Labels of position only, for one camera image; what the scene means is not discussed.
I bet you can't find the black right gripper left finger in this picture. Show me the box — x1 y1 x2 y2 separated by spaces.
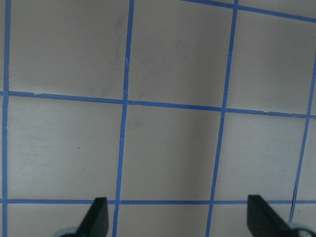
76 197 109 237

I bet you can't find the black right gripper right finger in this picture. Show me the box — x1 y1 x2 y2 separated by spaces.
247 195 291 237

